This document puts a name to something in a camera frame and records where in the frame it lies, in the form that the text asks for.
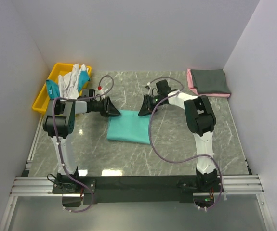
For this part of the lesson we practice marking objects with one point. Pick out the white t shirt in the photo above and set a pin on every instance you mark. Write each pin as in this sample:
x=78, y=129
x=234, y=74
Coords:
x=72, y=83

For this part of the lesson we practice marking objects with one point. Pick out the teal t shirt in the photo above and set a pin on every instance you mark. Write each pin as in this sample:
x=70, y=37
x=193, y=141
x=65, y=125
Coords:
x=52, y=89

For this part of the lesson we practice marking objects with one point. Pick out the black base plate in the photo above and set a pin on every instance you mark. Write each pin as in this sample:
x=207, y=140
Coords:
x=118, y=189

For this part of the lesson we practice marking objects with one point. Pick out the aluminium frame rail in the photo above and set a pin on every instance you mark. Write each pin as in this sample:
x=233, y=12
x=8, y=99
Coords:
x=33, y=207

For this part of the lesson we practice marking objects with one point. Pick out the mint green polo shirt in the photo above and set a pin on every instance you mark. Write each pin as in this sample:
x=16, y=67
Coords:
x=129, y=127

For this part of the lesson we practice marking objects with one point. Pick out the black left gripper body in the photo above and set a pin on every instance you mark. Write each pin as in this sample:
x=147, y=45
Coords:
x=105, y=106

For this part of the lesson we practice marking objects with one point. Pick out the folded dark grey t shirt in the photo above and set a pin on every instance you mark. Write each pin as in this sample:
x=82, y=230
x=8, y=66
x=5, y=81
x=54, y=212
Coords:
x=210, y=81

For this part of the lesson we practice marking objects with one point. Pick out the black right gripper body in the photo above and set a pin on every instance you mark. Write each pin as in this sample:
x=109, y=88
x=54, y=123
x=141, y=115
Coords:
x=148, y=104

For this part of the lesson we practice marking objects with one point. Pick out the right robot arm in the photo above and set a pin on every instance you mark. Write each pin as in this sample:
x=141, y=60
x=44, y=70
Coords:
x=200, y=120

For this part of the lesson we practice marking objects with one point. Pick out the folded pink t shirt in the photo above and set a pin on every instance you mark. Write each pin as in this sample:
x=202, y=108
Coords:
x=193, y=89

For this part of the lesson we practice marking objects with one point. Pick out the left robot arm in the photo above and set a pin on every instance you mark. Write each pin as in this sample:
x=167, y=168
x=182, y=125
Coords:
x=59, y=123

